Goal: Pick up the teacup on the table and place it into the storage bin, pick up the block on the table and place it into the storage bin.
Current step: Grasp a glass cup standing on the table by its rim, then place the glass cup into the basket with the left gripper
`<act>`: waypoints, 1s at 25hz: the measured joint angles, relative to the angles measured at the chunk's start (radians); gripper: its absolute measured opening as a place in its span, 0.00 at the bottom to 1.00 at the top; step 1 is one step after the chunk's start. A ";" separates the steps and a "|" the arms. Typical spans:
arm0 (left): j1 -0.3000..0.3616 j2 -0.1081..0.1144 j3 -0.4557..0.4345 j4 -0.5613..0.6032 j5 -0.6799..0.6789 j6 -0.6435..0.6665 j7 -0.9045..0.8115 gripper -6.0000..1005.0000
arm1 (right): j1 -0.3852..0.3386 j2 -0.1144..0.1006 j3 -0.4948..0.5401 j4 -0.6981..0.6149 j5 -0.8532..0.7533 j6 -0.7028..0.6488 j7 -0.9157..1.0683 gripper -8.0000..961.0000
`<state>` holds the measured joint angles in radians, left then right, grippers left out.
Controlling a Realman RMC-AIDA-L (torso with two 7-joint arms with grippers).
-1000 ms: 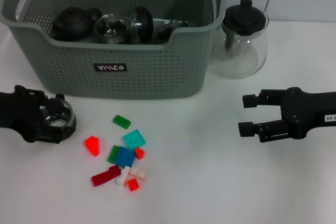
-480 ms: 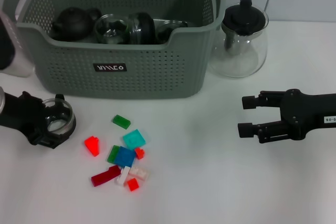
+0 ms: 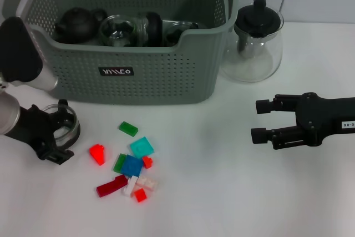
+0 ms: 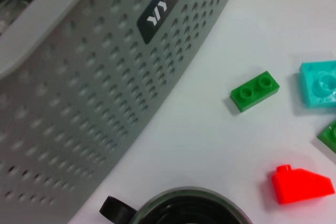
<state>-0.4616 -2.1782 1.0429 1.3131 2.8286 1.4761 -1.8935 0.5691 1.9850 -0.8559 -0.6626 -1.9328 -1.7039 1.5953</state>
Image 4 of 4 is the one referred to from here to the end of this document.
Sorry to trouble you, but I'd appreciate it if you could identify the opaque green two-stud brick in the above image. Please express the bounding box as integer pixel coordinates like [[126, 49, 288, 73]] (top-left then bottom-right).
[[230, 70, 280, 113]]

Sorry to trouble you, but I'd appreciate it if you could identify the grey-green perforated storage bin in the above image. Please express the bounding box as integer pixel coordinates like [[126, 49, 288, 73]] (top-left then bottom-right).
[[0, 0, 245, 224]]

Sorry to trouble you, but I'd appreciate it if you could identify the translucent green flat brick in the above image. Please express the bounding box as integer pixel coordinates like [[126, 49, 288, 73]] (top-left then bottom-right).
[[316, 120, 336, 148]]

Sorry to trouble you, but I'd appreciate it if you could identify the orange-red slope brick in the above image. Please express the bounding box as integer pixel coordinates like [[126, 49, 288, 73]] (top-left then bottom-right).
[[271, 164, 336, 206]]

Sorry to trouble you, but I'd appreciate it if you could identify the glass teacup with black sleeve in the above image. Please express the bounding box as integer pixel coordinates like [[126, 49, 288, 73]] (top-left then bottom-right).
[[0, 0, 36, 35], [99, 186, 253, 224]]

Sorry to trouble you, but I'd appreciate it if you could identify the teal square brick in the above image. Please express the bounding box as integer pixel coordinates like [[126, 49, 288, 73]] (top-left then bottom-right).
[[299, 60, 336, 109]]

